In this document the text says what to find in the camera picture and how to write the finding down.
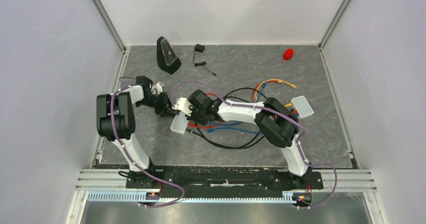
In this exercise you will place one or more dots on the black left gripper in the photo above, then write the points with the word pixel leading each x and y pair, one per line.
pixel 166 110

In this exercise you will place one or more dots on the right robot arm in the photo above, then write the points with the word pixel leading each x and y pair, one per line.
pixel 277 124

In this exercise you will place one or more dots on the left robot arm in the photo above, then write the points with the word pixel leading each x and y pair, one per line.
pixel 115 121

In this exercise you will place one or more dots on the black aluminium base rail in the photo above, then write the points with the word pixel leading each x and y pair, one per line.
pixel 202 181

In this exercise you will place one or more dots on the black metronome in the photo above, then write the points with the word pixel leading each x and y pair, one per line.
pixel 167 60

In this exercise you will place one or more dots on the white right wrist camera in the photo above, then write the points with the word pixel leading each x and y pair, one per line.
pixel 182 104

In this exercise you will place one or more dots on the white network switch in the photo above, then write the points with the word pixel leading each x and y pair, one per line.
pixel 302 106
pixel 179 123

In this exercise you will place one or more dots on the white slotted cable duct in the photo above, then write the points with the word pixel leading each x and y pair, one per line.
pixel 140 196

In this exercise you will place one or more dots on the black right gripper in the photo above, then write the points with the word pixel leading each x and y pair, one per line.
pixel 205 122

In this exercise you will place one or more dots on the red round cap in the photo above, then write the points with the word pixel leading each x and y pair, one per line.
pixel 288 54

